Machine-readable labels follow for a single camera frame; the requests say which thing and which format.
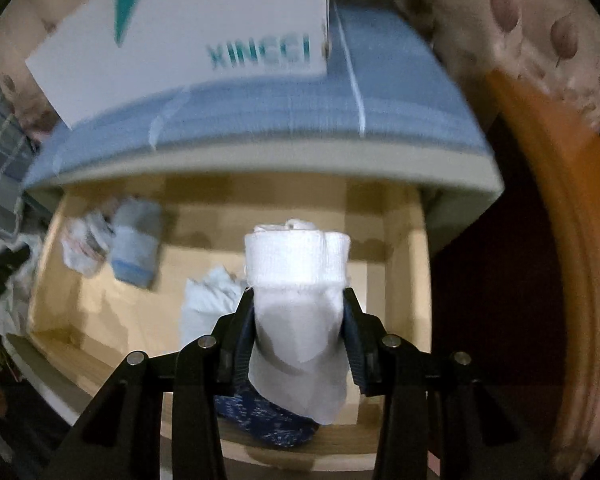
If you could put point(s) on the wooden drawer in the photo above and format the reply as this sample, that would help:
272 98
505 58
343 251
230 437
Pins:
130 320

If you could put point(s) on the white patterned crumpled sock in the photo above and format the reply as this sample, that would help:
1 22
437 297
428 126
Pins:
85 250

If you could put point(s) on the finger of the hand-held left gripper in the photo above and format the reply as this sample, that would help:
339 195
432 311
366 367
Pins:
0 275

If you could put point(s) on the white cardboard box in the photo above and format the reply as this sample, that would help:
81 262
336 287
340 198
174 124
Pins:
180 20

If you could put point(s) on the wooden bed frame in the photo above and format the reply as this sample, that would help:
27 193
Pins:
570 210

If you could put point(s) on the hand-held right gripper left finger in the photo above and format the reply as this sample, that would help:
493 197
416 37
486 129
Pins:
245 340

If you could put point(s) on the grey plaid blanket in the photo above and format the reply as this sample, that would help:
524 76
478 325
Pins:
0 160

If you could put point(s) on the blue floral socks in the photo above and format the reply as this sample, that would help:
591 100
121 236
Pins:
135 245

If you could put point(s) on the blue checked cloth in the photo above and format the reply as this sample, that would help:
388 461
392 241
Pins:
280 110

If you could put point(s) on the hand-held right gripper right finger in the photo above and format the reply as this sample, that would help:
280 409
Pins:
355 340

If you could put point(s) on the dark blue patterned underwear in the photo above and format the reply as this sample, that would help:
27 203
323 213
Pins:
265 422

